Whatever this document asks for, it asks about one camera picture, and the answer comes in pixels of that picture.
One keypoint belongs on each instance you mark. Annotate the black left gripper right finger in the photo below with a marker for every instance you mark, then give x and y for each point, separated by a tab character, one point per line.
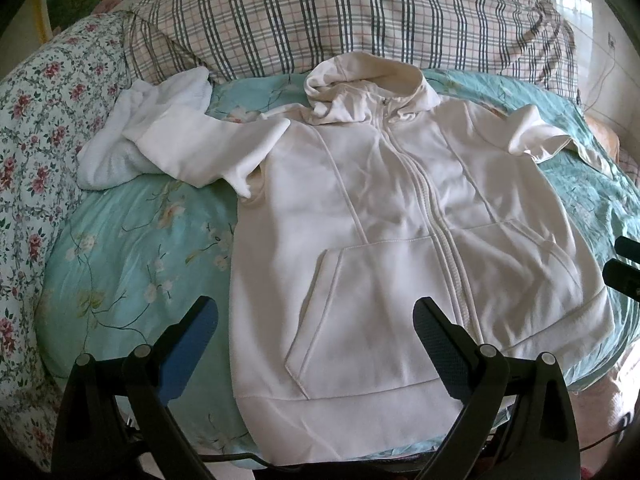
516	420

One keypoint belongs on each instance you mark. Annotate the cream zip-up hoodie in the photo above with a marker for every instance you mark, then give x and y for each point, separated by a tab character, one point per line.
376	193

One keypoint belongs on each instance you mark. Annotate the white folded towel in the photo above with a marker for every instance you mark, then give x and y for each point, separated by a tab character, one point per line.
112	158

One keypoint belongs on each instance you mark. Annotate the plaid checked pillow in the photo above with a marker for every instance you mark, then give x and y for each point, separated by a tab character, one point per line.
523	39

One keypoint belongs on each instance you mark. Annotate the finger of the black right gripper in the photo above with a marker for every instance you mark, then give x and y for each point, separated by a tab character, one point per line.
627	248
623	278

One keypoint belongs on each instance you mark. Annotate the pink floral quilt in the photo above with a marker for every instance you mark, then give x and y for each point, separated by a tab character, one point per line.
51	105

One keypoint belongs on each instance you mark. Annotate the teal floral bed sheet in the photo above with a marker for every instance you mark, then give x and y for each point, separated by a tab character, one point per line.
131	259

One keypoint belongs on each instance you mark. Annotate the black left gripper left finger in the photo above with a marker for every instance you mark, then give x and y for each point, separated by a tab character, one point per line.
114	411

